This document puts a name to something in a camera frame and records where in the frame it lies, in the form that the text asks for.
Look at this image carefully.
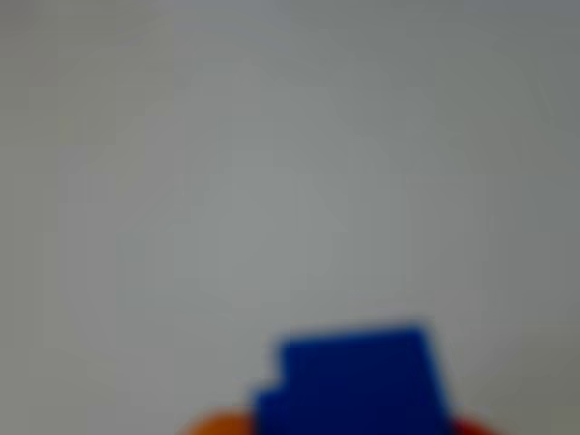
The red-orange gripper right finger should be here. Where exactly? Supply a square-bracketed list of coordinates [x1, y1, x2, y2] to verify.
[446, 412, 502, 435]

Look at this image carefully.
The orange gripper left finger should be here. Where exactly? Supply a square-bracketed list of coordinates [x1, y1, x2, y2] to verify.
[174, 408, 259, 435]

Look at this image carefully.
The small blue cube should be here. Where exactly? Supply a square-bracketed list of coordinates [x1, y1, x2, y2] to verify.
[250, 318, 456, 435]

